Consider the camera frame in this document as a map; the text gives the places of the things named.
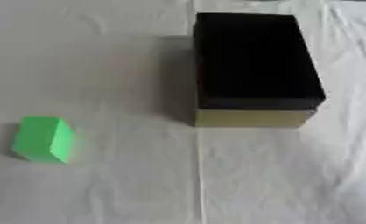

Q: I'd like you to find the tan cardboard box black inside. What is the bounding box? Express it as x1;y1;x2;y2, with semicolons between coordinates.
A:
192;11;327;129

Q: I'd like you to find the green block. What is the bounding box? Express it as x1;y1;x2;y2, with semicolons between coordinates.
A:
10;115;76;165

